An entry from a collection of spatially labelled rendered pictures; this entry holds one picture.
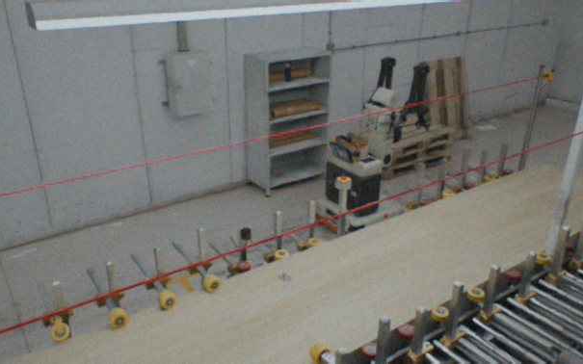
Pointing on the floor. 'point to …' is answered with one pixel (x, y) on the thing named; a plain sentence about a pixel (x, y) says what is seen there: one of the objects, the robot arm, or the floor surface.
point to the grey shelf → (266, 161)
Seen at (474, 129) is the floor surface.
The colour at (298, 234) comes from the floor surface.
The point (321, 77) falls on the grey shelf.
